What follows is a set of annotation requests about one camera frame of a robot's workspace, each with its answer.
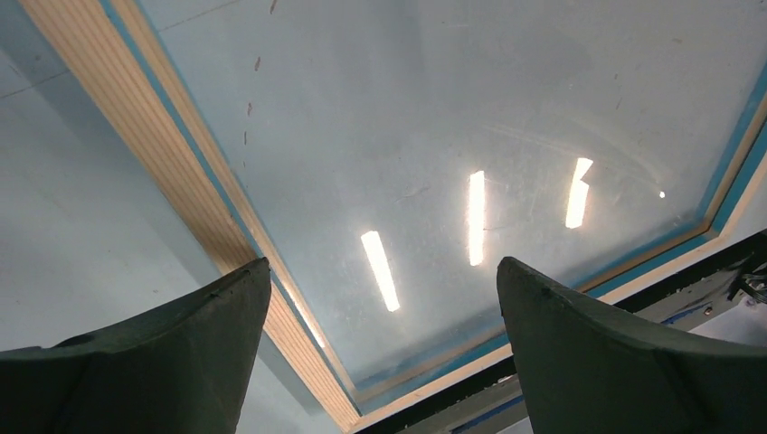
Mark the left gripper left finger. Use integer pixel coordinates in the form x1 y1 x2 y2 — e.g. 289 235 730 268
1 259 271 433

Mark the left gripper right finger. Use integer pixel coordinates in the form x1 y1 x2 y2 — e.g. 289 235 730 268
497 257 766 433

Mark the light wooden picture frame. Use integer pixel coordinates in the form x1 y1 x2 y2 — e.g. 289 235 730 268
17 0 767 434

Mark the light blue table mat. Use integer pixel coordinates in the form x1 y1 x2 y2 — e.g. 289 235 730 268
0 0 767 434

